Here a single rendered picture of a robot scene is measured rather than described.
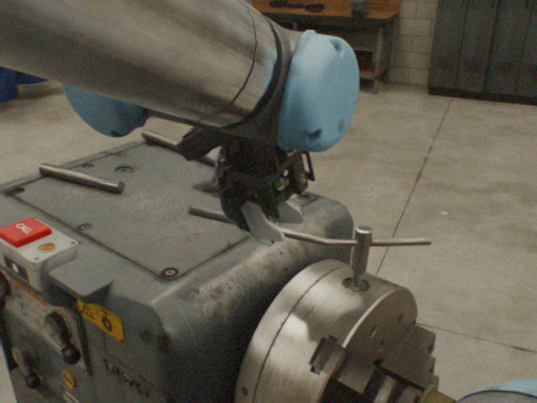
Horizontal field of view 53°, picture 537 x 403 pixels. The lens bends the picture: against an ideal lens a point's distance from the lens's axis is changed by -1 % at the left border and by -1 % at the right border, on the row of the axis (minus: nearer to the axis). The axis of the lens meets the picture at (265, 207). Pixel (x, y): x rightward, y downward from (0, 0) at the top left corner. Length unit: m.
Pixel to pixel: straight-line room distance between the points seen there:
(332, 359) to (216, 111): 0.47
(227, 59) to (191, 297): 0.49
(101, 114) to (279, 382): 0.44
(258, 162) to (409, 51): 6.76
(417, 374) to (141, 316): 0.40
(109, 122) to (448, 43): 6.35
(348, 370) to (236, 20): 0.52
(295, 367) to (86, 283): 0.30
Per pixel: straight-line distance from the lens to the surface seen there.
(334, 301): 0.74
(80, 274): 0.79
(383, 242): 0.75
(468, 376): 2.56
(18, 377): 1.27
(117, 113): 0.41
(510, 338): 2.83
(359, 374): 0.71
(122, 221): 0.92
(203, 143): 0.61
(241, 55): 0.29
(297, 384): 0.72
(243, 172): 0.57
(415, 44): 7.27
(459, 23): 6.65
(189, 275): 0.76
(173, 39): 0.25
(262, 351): 0.74
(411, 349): 0.87
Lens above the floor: 1.67
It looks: 27 degrees down
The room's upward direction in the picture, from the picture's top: straight up
